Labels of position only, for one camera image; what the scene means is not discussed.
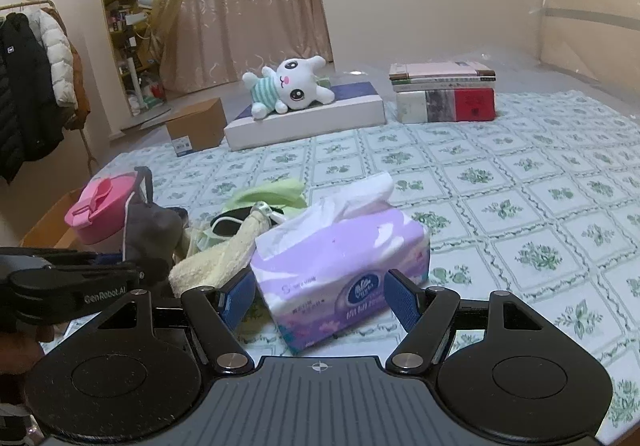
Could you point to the white puffer jacket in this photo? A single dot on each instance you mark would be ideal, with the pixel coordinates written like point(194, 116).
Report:
point(57, 61)

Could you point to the grey cloth bag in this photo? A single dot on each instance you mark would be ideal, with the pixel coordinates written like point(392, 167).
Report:
point(150, 226)

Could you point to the floral printed bedsheet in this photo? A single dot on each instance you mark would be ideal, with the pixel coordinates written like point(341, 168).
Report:
point(500, 201)

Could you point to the small green box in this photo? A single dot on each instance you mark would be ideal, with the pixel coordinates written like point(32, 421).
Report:
point(325, 82)

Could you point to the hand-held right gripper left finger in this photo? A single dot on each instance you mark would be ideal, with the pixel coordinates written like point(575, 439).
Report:
point(235, 298)

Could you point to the clothes rack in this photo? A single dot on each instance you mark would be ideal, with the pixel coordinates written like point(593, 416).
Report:
point(25, 5)

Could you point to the beige patterned curtain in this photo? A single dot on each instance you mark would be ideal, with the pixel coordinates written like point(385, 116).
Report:
point(240, 1)

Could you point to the thick red white book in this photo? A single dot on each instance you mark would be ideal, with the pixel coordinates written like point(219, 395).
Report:
point(470, 106)

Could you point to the yellow covered standing fan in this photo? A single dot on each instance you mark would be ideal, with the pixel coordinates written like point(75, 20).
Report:
point(170, 11)

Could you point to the light green face mask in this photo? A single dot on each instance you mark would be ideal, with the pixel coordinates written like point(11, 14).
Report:
point(210, 238)

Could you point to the black cloth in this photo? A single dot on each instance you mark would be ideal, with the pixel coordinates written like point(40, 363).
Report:
point(235, 214)

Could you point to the brown jacket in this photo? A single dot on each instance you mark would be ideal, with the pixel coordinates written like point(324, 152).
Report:
point(79, 91)

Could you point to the open brown cardboard box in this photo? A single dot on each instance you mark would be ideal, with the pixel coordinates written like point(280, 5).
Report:
point(50, 223)

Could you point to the closed cardboard box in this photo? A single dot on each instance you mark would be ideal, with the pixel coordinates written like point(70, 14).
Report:
point(197, 126)

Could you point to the green cloth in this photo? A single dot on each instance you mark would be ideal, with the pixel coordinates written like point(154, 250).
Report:
point(270, 193)

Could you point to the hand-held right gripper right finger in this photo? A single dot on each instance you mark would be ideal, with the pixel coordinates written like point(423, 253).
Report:
point(402, 301)

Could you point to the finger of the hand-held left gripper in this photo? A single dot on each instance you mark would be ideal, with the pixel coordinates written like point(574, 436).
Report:
point(50, 255)
point(150, 271)

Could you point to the purple tissue pack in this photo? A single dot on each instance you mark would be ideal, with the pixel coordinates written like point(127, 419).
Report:
point(325, 266)

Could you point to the white flat box blue top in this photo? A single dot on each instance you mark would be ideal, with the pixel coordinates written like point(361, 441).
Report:
point(310, 121)

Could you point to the pink lidded container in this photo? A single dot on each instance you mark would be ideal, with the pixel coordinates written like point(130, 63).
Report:
point(97, 211)

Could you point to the white plush rabbit toy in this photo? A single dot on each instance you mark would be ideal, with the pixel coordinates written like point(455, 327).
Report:
point(295, 86)

